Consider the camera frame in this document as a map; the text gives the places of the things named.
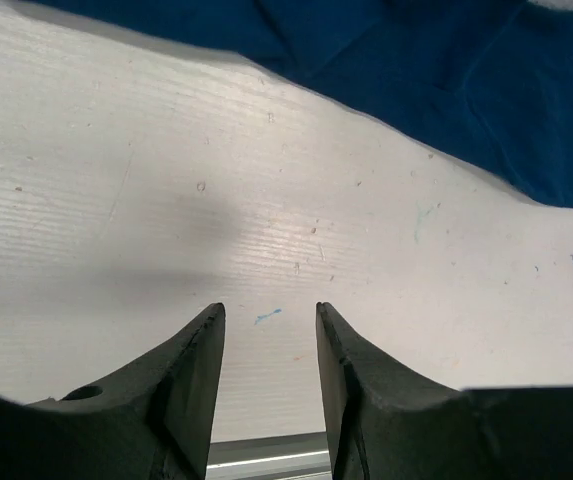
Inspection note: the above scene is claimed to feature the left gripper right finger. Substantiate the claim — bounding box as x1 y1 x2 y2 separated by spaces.
316 303 573 479

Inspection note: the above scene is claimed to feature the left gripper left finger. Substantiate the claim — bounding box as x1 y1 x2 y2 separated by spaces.
0 303 225 479

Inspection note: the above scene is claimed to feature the navy blue Mickey t-shirt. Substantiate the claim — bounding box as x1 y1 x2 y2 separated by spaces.
30 0 573 210

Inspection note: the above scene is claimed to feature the aluminium mounting rail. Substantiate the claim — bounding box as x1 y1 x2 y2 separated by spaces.
206 432 332 480

